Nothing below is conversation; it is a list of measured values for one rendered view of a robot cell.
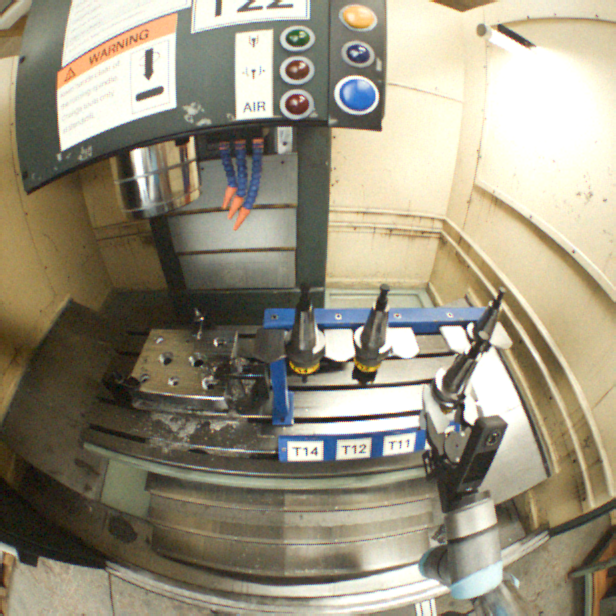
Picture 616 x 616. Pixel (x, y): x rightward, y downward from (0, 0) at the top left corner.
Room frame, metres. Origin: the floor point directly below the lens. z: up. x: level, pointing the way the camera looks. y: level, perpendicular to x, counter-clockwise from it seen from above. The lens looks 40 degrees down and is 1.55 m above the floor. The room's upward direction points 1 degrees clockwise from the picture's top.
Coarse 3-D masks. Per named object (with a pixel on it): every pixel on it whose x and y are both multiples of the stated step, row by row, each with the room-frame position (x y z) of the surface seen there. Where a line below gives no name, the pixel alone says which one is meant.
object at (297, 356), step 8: (288, 336) 0.31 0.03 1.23; (320, 336) 0.31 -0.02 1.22; (288, 344) 0.29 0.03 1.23; (320, 344) 0.29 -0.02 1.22; (288, 352) 0.28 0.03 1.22; (296, 352) 0.28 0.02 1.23; (304, 352) 0.28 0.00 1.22; (312, 352) 0.28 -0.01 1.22; (320, 352) 0.28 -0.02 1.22; (296, 360) 0.28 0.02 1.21; (304, 360) 0.28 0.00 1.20; (312, 360) 0.28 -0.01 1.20
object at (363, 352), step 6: (360, 330) 0.32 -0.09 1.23; (354, 336) 0.31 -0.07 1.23; (390, 336) 0.31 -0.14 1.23; (354, 342) 0.30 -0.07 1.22; (360, 342) 0.30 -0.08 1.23; (390, 342) 0.30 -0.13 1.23; (360, 348) 0.29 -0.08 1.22; (366, 348) 0.28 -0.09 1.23; (372, 348) 0.28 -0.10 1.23; (378, 348) 0.28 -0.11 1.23; (384, 348) 0.28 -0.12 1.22; (360, 354) 0.29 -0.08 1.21; (366, 354) 0.28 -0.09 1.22; (372, 354) 0.28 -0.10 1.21; (378, 354) 0.28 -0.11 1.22; (384, 354) 0.28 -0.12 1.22; (366, 360) 0.28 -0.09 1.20; (378, 360) 0.28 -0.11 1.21
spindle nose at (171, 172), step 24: (168, 144) 0.39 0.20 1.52; (192, 144) 0.43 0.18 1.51; (120, 168) 0.36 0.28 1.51; (144, 168) 0.37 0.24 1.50; (168, 168) 0.39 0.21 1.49; (192, 168) 0.42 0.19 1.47; (120, 192) 0.37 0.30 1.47; (144, 192) 0.36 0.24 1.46; (168, 192) 0.38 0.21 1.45; (192, 192) 0.42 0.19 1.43; (144, 216) 0.36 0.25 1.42
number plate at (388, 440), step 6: (384, 438) 0.24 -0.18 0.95; (390, 438) 0.24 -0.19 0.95; (396, 438) 0.24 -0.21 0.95; (402, 438) 0.24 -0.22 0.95; (408, 438) 0.24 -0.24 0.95; (414, 438) 0.24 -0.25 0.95; (384, 444) 0.23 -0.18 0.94; (390, 444) 0.23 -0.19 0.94; (396, 444) 0.23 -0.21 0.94; (402, 444) 0.23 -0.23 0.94; (408, 444) 0.23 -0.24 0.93; (384, 450) 0.22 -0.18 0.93; (390, 450) 0.22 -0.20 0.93; (396, 450) 0.22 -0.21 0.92; (402, 450) 0.22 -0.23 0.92; (408, 450) 0.22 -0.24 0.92
